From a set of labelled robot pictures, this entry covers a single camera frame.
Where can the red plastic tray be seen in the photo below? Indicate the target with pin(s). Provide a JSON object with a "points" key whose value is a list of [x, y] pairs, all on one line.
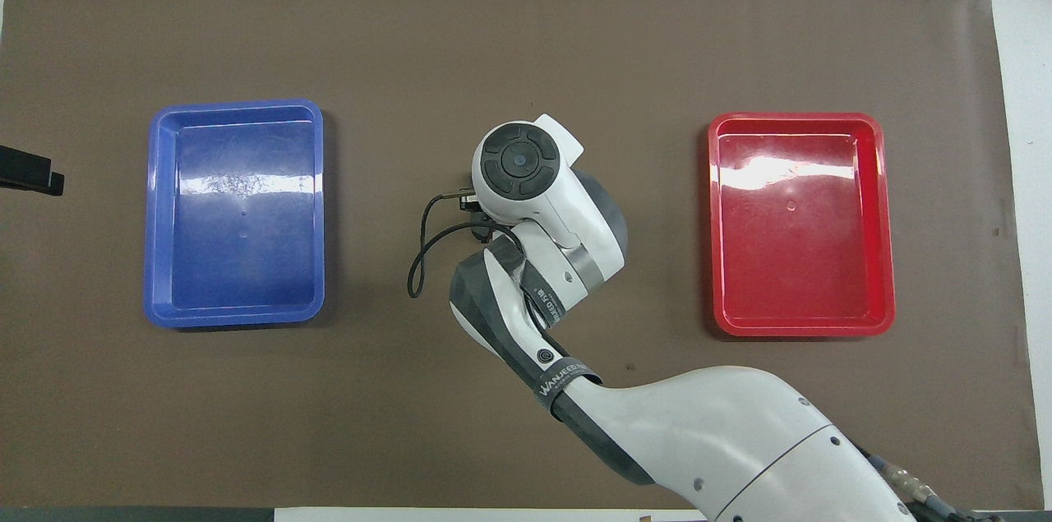
{"points": [[801, 259]]}

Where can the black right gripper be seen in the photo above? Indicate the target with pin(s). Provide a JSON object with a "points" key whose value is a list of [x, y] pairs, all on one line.
{"points": [[483, 233]]}

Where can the blue plastic tray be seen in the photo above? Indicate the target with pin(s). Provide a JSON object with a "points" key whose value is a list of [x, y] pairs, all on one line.
{"points": [[238, 259]]}

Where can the brown table mat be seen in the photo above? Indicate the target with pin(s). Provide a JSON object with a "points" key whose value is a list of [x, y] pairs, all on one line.
{"points": [[526, 53]]}

